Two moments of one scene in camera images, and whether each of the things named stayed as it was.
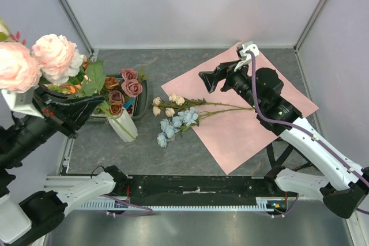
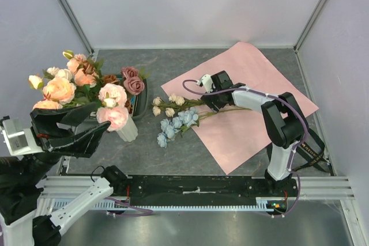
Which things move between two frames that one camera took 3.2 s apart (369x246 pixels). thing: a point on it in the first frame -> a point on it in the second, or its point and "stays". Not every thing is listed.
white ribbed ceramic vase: [123, 126] stays
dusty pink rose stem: [131, 85] stays
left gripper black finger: [78, 113] -> [83, 145]
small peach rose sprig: [19, 70] -> [113, 98]
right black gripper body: [238, 80] -> [216, 98]
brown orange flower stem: [115, 108] -> [90, 67]
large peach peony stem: [91, 76] -> [60, 90]
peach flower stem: [174, 102] stays
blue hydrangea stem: [183, 121] stays
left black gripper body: [52, 114] -> [45, 144]
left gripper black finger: [53, 93] -> [45, 120]
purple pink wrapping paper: [233, 137] stays
